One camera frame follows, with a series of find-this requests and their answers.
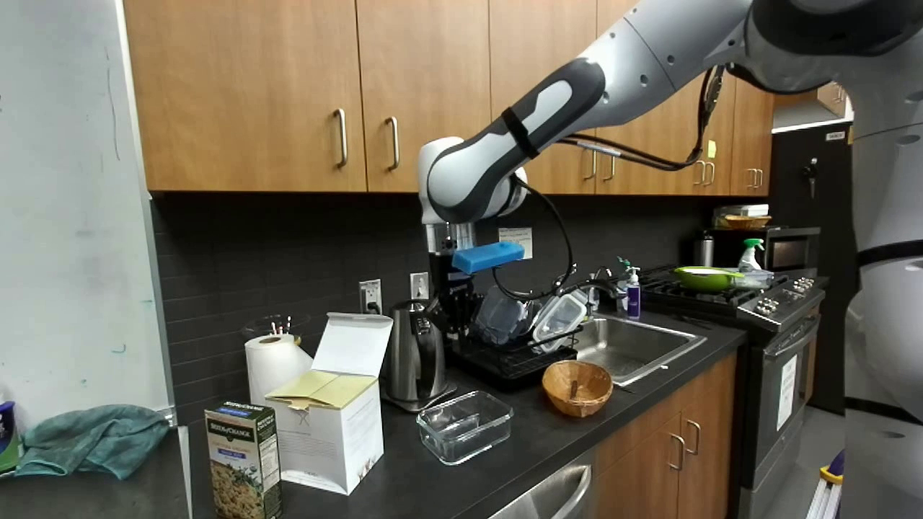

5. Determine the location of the stainless steel sink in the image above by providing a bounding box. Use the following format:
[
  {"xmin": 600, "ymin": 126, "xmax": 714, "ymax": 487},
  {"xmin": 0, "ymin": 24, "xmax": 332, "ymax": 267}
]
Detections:
[{"xmin": 574, "ymin": 315, "xmax": 709, "ymax": 390}]

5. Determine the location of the black kitchen stove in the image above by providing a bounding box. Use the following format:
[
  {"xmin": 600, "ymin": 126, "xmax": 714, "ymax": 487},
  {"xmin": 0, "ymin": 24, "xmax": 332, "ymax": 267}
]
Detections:
[{"xmin": 643, "ymin": 267, "xmax": 831, "ymax": 519}]

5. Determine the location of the round wooden bowl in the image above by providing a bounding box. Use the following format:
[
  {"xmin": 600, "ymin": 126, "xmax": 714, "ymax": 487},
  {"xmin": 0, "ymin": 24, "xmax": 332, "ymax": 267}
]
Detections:
[{"xmin": 539, "ymin": 357, "xmax": 619, "ymax": 422}]

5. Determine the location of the chrome sink faucet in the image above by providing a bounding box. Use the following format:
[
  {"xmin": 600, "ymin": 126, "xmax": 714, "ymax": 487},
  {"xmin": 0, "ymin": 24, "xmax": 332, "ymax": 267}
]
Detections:
[{"xmin": 574, "ymin": 267, "xmax": 629, "ymax": 302}]

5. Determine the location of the white cardboard box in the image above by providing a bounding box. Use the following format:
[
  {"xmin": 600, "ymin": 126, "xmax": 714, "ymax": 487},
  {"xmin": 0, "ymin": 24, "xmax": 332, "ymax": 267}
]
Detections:
[{"xmin": 262, "ymin": 308, "xmax": 395, "ymax": 498}]

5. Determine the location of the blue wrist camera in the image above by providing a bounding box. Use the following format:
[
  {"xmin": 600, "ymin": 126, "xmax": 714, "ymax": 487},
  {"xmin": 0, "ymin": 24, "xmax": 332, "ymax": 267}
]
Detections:
[{"xmin": 451, "ymin": 236, "xmax": 531, "ymax": 279}]

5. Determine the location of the white paper towel roll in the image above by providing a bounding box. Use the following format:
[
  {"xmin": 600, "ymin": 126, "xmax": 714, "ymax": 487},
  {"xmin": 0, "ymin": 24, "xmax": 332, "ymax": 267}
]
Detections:
[{"xmin": 242, "ymin": 332, "xmax": 316, "ymax": 406}]

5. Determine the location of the stainless steel dishwasher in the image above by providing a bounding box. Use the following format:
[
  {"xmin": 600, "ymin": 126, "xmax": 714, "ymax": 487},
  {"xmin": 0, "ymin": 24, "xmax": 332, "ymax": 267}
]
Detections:
[{"xmin": 487, "ymin": 459, "xmax": 597, "ymax": 519}]

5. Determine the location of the clear glass food container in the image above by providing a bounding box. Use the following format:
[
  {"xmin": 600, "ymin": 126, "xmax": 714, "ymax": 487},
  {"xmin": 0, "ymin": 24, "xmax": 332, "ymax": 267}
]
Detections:
[{"xmin": 414, "ymin": 387, "xmax": 518, "ymax": 471}]

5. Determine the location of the metal cabinet handle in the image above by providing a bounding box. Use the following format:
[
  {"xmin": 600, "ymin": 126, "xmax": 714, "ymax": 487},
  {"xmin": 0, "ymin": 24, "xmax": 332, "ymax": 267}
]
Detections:
[
  {"xmin": 329, "ymin": 103, "xmax": 352, "ymax": 172},
  {"xmin": 382, "ymin": 112, "xmax": 405, "ymax": 177}
]

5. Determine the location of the wide wooden cabinet door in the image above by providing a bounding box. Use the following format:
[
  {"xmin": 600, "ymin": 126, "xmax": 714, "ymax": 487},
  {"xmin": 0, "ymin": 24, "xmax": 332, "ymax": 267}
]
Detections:
[{"xmin": 122, "ymin": 0, "xmax": 369, "ymax": 194}]

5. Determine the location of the wooden lower cabinet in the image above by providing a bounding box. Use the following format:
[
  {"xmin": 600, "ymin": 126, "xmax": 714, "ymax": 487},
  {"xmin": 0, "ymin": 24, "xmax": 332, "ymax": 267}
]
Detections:
[{"xmin": 585, "ymin": 350, "xmax": 744, "ymax": 519}]

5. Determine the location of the green cloth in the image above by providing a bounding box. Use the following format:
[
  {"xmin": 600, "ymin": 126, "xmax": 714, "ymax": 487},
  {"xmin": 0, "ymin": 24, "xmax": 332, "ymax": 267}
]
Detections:
[{"xmin": 13, "ymin": 402, "xmax": 176, "ymax": 482}]

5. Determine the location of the black refrigerator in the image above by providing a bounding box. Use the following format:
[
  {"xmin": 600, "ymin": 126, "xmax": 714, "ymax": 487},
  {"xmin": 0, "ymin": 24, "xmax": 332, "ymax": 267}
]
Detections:
[{"xmin": 771, "ymin": 116, "xmax": 870, "ymax": 419}]

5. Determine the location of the green white drink carton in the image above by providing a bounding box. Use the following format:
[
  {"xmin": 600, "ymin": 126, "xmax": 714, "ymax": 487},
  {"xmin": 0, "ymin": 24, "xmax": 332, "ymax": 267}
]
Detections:
[{"xmin": 202, "ymin": 399, "xmax": 284, "ymax": 519}]

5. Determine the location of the blue soap bottle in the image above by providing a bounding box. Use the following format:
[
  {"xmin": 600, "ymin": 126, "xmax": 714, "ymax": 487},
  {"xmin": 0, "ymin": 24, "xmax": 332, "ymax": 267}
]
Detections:
[{"xmin": 619, "ymin": 254, "xmax": 646, "ymax": 319}]

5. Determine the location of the silver pot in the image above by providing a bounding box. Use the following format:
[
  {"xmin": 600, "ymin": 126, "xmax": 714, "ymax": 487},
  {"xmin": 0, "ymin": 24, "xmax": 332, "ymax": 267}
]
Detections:
[{"xmin": 681, "ymin": 234, "xmax": 721, "ymax": 272}]

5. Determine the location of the clear plastic container lid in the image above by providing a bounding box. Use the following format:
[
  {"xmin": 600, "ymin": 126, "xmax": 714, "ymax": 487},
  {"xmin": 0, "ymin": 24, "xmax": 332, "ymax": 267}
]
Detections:
[{"xmin": 528, "ymin": 289, "xmax": 595, "ymax": 347}]

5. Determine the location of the black wire dish rack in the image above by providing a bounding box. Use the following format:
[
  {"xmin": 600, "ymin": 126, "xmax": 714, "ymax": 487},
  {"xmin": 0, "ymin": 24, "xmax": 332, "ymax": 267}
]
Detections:
[{"xmin": 443, "ymin": 291, "xmax": 583, "ymax": 393}]

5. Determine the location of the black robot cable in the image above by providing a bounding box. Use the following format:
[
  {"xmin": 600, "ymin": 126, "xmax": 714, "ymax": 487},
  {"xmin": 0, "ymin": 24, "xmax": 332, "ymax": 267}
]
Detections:
[{"xmin": 492, "ymin": 64, "xmax": 728, "ymax": 302}]

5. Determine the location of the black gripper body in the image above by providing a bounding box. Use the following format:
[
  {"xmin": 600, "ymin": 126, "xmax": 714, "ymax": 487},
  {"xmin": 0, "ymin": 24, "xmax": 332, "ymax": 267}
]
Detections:
[{"xmin": 428, "ymin": 249, "xmax": 483, "ymax": 311}]

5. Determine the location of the white wall switch plate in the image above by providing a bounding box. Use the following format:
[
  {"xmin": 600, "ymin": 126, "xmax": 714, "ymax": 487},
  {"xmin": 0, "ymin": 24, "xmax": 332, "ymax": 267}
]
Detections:
[{"xmin": 495, "ymin": 224, "xmax": 538, "ymax": 266}]

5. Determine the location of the white green spray bottle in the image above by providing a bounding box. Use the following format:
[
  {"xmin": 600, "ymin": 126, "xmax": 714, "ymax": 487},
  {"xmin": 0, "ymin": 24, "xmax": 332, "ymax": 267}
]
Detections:
[{"xmin": 735, "ymin": 234, "xmax": 771, "ymax": 276}]

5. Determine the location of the green bowl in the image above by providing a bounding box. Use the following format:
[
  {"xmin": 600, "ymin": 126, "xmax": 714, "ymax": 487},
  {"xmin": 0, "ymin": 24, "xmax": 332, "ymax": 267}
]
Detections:
[{"xmin": 669, "ymin": 262, "xmax": 751, "ymax": 293}]

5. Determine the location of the black toaster oven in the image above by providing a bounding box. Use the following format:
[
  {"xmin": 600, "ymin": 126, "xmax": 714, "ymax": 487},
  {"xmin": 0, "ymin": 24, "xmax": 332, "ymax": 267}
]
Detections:
[{"xmin": 761, "ymin": 224, "xmax": 825, "ymax": 275}]

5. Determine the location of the white board panel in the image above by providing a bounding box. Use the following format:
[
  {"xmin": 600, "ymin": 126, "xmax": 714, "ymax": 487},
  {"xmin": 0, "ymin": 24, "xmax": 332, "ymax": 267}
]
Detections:
[{"xmin": 0, "ymin": 0, "xmax": 179, "ymax": 427}]

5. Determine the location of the dark tinted plastic container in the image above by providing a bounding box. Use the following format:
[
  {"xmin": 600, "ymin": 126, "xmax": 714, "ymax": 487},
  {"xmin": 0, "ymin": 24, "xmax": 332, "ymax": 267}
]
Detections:
[{"xmin": 473, "ymin": 286, "xmax": 531, "ymax": 350}]

